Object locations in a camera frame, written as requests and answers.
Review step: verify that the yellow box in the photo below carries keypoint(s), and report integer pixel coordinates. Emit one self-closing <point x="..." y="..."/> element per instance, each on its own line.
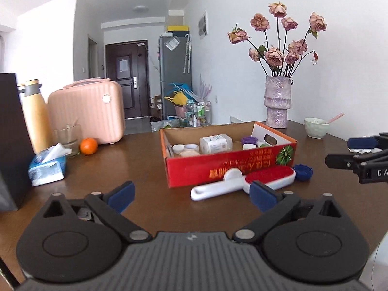
<point x="178" y="28"/>

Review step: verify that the pink hard-shell suitcase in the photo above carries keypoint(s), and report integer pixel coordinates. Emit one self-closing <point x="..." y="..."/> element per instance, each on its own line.
<point x="88" y="112"/>

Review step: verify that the white and red lint brush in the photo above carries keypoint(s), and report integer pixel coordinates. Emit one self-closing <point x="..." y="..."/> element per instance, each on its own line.
<point x="212" y="189"/>

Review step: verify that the pink textured vase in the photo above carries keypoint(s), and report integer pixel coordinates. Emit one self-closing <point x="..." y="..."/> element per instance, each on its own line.
<point x="277" y="103"/>

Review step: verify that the blue and yellow bundle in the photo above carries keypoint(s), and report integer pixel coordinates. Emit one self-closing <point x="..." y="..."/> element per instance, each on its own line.
<point x="178" y="97"/>

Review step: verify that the round ceiling lamp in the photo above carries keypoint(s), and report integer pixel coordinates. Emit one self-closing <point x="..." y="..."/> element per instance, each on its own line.
<point x="140" y="8"/>

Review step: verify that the small white jar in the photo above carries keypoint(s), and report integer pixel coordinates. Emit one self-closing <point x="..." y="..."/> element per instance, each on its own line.
<point x="191" y="149"/>

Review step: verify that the blue bottle cap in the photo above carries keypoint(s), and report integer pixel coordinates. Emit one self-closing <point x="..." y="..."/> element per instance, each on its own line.
<point x="303" y="172"/>

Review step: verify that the grey refrigerator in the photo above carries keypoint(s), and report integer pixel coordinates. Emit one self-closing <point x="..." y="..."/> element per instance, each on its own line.
<point x="174" y="66"/>

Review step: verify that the pink spoon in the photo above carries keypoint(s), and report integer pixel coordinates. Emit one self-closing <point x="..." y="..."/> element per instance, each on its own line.
<point x="335" y="118"/>

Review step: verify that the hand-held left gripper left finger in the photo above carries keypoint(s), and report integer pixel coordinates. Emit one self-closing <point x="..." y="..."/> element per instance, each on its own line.
<point x="121" y="195"/>

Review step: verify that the grey interior door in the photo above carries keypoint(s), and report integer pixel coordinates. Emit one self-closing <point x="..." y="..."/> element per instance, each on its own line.
<point x="92" y="57"/>

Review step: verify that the cardboard boxes on floor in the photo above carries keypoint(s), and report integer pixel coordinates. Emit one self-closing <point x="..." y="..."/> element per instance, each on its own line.
<point x="157" y="106"/>

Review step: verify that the pale green bowl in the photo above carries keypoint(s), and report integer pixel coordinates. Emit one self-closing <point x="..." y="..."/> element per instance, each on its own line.
<point x="315" y="128"/>

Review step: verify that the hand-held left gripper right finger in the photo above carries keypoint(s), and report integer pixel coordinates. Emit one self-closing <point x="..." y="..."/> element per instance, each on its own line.
<point x="263" y="195"/>

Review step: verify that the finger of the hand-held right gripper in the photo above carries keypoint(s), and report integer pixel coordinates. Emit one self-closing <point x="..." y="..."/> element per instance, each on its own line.
<point x="339" y="160"/>
<point x="359" y="142"/>

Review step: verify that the blue tissue pack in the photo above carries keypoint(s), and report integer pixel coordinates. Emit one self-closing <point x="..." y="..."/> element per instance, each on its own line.
<point x="45" y="169"/>

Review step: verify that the dried purple stems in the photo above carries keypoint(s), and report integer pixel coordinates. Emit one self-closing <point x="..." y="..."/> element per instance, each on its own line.
<point x="205" y="88"/>

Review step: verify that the white bottle cap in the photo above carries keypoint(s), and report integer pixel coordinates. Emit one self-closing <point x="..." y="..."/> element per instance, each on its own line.
<point x="248" y="146"/>
<point x="178" y="149"/>

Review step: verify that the dark brown entrance door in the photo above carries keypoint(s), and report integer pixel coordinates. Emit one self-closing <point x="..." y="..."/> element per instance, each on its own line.
<point x="127" y="81"/>

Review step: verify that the rack of small bottles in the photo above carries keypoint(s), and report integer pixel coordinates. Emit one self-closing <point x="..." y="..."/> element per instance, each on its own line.
<point x="198" y="112"/>

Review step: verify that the red cardboard box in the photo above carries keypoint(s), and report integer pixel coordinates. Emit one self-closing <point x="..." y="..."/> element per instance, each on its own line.
<point x="212" y="166"/>

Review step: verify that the clear drinking glass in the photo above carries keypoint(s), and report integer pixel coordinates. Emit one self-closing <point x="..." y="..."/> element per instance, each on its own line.
<point x="68" y="139"/>

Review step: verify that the folded umbrellas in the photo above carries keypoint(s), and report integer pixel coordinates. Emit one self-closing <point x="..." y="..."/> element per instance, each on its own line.
<point x="187" y="54"/>

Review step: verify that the yellow thermos jug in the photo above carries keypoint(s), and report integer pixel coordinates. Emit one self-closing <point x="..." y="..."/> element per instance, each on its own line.
<point x="38" y="118"/>

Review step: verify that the white cotton swab container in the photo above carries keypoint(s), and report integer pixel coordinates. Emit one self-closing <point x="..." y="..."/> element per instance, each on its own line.
<point x="215" y="144"/>

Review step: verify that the paper sheet on refrigerator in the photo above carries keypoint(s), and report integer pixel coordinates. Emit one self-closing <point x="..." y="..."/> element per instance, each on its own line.
<point x="172" y="43"/>

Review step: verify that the crumpled white tissue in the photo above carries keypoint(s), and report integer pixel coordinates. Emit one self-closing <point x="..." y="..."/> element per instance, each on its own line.
<point x="362" y="151"/>

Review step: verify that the dried pink roses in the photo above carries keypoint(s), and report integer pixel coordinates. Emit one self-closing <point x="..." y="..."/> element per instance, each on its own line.
<point x="274" y="56"/>

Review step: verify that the orange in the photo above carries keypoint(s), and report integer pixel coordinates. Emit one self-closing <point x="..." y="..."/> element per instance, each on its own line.
<point x="88" y="146"/>

